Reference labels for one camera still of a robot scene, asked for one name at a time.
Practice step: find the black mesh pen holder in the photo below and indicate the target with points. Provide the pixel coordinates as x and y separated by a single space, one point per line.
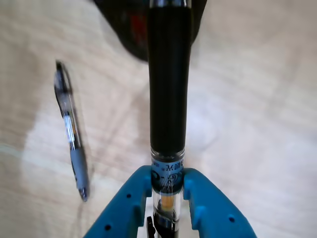
119 24

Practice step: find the grey grip retractable pen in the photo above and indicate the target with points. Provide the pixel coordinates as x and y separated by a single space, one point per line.
71 134

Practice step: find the black grip retractable pen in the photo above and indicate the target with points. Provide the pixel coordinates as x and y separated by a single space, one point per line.
168 99

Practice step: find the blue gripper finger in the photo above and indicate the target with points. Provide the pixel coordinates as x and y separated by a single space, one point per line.
218 218
121 213

